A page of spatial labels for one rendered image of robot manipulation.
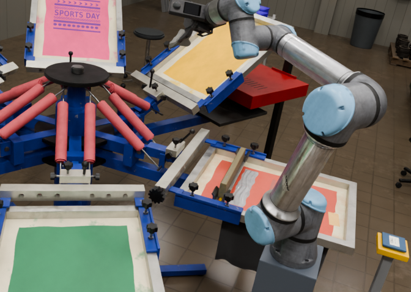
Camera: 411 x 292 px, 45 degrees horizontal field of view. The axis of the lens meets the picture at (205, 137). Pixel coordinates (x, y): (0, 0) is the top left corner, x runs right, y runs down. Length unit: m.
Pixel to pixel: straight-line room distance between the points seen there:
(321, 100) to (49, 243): 1.18
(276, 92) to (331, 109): 2.17
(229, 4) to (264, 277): 0.83
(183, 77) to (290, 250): 1.71
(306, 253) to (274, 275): 0.12
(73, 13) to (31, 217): 1.79
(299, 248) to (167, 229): 2.16
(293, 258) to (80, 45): 2.20
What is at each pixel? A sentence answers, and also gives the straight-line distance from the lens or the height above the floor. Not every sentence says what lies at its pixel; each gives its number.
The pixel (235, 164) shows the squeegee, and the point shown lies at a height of 1.06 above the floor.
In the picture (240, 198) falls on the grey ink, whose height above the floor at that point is 0.96.
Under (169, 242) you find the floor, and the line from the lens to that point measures 3.52.
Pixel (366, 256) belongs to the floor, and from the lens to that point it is 3.92.
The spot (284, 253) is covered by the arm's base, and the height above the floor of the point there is 1.24.
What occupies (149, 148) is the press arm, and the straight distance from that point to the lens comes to 2.44.
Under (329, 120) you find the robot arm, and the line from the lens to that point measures 1.15.
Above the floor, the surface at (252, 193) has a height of 0.96.
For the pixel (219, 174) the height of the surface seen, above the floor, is 0.96.
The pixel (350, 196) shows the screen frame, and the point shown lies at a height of 0.99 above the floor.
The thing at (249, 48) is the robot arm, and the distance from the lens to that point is 1.42.
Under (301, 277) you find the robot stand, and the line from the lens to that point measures 1.58.
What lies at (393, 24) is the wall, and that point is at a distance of 11.02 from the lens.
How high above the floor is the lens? 2.17
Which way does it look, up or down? 26 degrees down
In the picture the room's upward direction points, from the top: 10 degrees clockwise
